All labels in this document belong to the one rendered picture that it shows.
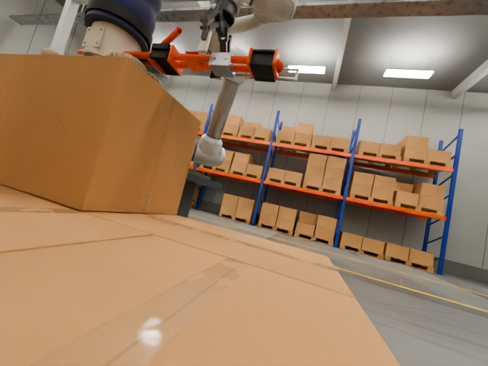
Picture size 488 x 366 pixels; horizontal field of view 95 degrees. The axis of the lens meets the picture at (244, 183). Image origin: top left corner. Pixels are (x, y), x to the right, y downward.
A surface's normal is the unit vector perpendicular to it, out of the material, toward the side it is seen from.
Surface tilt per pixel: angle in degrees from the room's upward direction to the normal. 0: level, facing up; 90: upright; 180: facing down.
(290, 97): 90
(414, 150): 90
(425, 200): 90
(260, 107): 90
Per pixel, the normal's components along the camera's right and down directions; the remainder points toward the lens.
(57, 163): -0.29, -0.15
